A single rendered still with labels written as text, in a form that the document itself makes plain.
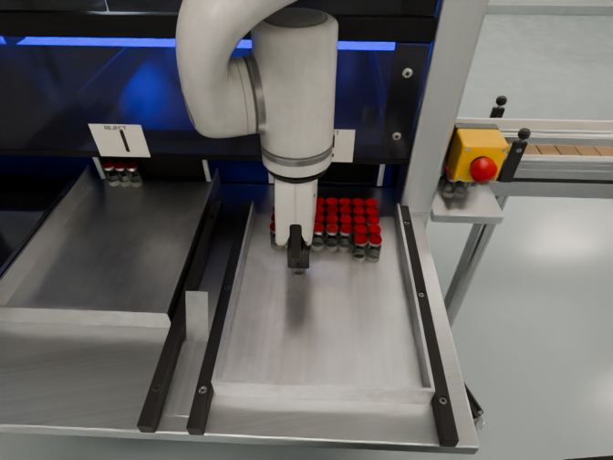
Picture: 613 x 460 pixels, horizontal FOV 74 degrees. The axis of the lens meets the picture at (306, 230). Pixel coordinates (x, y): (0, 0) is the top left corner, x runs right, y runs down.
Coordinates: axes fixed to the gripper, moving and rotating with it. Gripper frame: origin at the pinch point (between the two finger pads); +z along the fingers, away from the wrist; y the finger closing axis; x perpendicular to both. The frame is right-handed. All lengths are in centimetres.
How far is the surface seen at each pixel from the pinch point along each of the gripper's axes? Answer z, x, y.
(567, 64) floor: 94, 216, -326
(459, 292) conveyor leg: 46, 42, -30
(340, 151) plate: -7.2, 6.0, -15.5
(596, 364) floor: 94, 105, -37
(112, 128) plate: -10.6, -30.6, -15.6
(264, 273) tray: 5.6, -5.4, -0.1
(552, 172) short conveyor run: 3, 48, -27
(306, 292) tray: 5.6, 1.2, 3.4
